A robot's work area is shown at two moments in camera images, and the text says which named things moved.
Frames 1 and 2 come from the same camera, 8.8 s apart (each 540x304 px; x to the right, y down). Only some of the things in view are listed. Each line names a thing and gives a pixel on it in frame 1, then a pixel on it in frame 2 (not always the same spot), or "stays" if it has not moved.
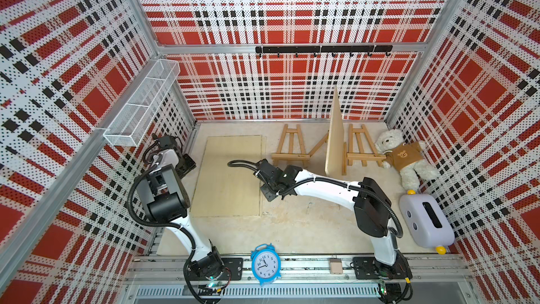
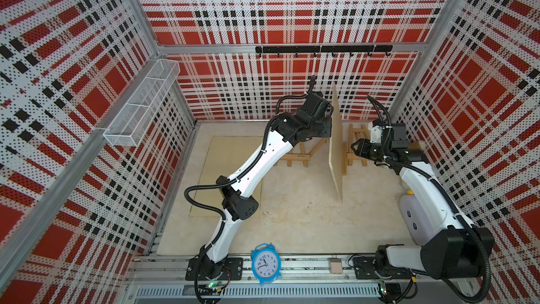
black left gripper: x=191 y=164 → x=326 y=131
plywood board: x=335 y=163 stays
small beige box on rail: x=335 y=265 stays
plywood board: x=224 y=191 stays
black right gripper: x=265 y=192 → x=362 y=146
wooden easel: x=361 y=156 stays
